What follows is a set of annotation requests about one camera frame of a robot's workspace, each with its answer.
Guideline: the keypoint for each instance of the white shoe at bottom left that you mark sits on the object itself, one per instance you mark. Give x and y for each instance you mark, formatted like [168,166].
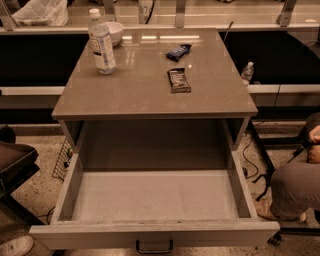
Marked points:
[17,247]

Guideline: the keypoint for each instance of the open grey top drawer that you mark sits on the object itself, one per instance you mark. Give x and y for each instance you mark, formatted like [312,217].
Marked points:
[193,208]

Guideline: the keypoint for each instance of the dark chocolate rxbar wrapper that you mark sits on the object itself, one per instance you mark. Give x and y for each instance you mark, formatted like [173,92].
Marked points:
[178,81]

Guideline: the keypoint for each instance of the wire mesh basket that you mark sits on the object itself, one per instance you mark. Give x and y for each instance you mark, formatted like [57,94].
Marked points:
[63,161]

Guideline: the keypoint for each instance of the white plastic bag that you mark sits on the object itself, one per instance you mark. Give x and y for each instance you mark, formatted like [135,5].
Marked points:
[42,13]

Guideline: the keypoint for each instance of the blue snack bar wrapper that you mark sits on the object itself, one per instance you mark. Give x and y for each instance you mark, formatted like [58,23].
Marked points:
[177,53]

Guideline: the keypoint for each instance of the white ceramic bowl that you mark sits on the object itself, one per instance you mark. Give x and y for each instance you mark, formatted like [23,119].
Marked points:
[116,31]

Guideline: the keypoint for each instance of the clear plastic water bottle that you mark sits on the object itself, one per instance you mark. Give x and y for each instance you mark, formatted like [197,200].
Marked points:
[101,43]

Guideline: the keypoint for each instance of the black drawer handle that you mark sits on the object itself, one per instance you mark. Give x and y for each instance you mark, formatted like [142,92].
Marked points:
[145,248]

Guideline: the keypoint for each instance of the seated person in grey trousers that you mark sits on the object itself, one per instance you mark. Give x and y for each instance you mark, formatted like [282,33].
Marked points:
[295,187]

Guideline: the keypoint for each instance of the dark chair at left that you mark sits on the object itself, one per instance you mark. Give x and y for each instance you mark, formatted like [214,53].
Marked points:
[17,165]

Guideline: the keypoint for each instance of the black chair base at right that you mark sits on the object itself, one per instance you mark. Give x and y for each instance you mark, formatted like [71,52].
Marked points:
[300,142]

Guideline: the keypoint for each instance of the small water bottle behind cabinet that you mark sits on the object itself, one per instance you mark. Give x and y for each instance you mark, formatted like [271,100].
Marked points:
[247,73]

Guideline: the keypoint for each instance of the grey cabinet with glossy top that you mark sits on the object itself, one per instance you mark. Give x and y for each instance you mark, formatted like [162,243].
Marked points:
[130,119]

